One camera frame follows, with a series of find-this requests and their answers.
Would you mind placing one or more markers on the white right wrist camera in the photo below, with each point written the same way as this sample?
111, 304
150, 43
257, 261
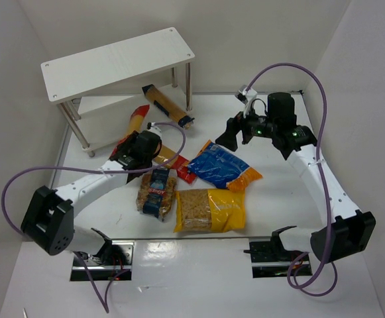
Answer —
247, 97

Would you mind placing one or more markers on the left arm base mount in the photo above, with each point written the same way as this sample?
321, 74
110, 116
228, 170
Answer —
114, 264

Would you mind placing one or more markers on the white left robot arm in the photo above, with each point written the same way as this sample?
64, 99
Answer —
49, 220

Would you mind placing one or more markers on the Agnesi tricolour fusilli bag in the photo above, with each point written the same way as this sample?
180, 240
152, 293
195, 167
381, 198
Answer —
157, 192

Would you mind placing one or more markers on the blue spaghetti box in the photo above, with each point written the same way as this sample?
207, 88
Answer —
167, 106

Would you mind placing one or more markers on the white two-tier shelf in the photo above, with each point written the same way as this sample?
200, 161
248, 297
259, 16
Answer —
79, 75

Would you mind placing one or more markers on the blue orange pasta bag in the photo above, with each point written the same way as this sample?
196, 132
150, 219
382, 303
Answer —
223, 169

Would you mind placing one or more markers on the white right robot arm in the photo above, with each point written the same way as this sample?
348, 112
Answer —
346, 229

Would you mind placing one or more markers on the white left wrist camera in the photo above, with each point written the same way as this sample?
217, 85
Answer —
154, 126

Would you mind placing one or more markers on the red spaghetti bag with label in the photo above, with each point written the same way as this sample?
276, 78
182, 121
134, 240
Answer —
135, 123

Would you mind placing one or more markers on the yellow macaroni bag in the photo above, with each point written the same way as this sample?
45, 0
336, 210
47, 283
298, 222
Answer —
209, 210

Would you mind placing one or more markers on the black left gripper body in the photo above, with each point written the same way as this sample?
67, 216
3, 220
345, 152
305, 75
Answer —
124, 148

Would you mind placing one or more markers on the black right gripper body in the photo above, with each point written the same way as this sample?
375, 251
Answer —
237, 123

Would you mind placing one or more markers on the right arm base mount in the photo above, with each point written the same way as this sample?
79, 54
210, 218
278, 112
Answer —
266, 262

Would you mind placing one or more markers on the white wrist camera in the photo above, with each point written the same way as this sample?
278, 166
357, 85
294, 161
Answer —
247, 97
154, 126

